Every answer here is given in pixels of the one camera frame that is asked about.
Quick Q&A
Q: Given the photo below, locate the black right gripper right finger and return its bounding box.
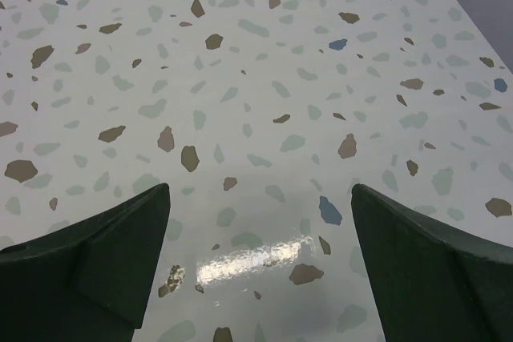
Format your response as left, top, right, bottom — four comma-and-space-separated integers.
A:
351, 184, 512, 341

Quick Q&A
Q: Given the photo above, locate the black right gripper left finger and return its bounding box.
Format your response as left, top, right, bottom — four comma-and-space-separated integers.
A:
1, 183, 170, 341

